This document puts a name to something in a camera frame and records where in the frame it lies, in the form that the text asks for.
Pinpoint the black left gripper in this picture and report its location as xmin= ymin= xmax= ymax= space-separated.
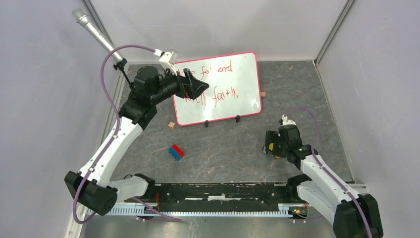
xmin=151 ymin=64 xmax=209 ymax=105

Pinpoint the yellow round eraser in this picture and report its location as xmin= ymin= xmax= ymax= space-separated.
xmin=268 ymin=143 xmax=281 ymax=159

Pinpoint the pink framed whiteboard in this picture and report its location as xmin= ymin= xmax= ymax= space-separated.
xmin=173 ymin=52 xmax=262 ymax=126

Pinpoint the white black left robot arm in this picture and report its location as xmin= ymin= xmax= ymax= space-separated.
xmin=64 ymin=66 xmax=210 ymax=216

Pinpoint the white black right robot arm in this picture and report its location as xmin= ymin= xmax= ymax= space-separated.
xmin=262 ymin=124 xmax=384 ymax=238

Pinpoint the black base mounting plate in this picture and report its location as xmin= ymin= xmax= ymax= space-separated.
xmin=139 ymin=182 xmax=305 ymax=212

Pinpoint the red blue toy block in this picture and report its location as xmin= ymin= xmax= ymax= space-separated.
xmin=168 ymin=144 xmax=185 ymax=161

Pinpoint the silver microphone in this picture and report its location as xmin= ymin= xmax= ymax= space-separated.
xmin=72 ymin=8 xmax=127 ymax=69

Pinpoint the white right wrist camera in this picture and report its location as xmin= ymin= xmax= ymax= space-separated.
xmin=279 ymin=114 xmax=296 ymax=126

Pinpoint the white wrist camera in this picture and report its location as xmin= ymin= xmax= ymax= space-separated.
xmin=159 ymin=50 xmax=178 ymax=75
xmin=279 ymin=114 xmax=296 ymax=126

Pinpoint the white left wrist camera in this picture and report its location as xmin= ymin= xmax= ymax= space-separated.
xmin=159 ymin=50 xmax=178 ymax=75

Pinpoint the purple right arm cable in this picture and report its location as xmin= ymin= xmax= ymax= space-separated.
xmin=285 ymin=108 xmax=373 ymax=238

